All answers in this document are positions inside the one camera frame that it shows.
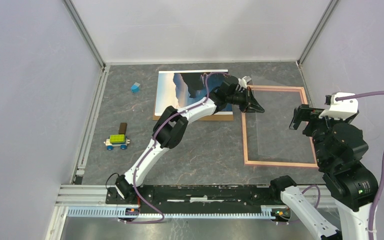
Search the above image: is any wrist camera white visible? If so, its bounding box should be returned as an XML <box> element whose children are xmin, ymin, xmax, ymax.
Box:
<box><xmin>238</xmin><ymin>76</ymin><xmax>252</xmax><ymax>89</ymax></box>
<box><xmin>318</xmin><ymin>92</ymin><xmax>358</xmax><ymax>120</ymax></box>

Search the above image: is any landscape photo print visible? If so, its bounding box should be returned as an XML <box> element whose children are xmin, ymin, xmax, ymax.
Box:
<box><xmin>154</xmin><ymin>69</ymin><xmax>233</xmax><ymax>116</ymax></box>

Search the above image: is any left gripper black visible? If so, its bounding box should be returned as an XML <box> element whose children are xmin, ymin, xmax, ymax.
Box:
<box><xmin>226</xmin><ymin>87</ymin><xmax>264</xmax><ymax>114</ymax></box>

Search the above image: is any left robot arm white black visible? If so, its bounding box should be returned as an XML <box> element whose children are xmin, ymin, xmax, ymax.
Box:
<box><xmin>115</xmin><ymin>72</ymin><xmax>265</xmax><ymax>204</ymax></box>

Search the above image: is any pink wooden picture frame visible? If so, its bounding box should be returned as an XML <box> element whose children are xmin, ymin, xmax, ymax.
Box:
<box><xmin>241</xmin><ymin>85</ymin><xmax>318</xmax><ymax>168</ymax></box>

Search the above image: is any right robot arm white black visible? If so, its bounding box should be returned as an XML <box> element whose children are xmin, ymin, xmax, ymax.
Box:
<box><xmin>268</xmin><ymin>104</ymin><xmax>379</xmax><ymax>240</ymax></box>

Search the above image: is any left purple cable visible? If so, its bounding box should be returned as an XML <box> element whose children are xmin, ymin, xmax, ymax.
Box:
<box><xmin>118</xmin><ymin>72</ymin><xmax>233</xmax><ymax>225</ymax></box>

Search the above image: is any slotted cable duct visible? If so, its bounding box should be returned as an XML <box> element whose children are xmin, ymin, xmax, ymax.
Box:
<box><xmin>66</xmin><ymin>206</ymin><xmax>276</xmax><ymax>220</ymax></box>

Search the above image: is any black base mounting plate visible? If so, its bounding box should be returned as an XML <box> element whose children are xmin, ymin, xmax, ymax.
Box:
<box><xmin>105</xmin><ymin>184</ymin><xmax>284</xmax><ymax>214</ymax></box>

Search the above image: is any toy brick car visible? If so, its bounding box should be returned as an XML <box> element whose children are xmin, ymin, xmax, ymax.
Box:
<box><xmin>103</xmin><ymin>134</ymin><xmax>131</xmax><ymax>151</ymax></box>

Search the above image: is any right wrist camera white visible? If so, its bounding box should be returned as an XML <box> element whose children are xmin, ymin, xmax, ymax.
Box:
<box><xmin>318</xmin><ymin>92</ymin><xmax>358</xmax><ymax>120</ymax></box>

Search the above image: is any brown brick block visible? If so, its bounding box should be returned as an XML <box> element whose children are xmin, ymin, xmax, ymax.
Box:
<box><xmin>118</xmin><ymin>122</ymin><xmax>128</xmax><ymax>135</ymax></box>

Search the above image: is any blue cube block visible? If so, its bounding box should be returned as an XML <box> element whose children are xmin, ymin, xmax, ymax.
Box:
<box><xmin>130</xmin><ymin>82</ymin><xmax>141</xmax><ymax>93</ymax></box>

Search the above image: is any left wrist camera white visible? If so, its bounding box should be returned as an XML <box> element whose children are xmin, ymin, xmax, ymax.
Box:
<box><xmin>238</xmin><ymin>76</ymin><xmax>252</xmax><ymax>89</ymax></box>

